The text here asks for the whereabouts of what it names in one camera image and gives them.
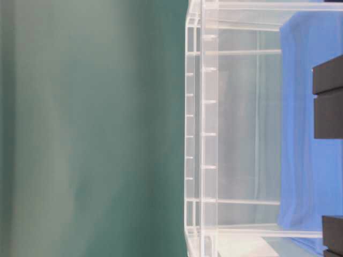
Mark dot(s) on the black camera box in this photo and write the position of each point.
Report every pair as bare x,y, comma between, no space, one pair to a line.
327,89
332,235

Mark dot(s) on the clear plastic storage case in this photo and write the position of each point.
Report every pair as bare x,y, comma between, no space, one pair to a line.
233,129

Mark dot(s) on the blue liner inside case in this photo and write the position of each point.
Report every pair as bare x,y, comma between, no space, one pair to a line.
311,169

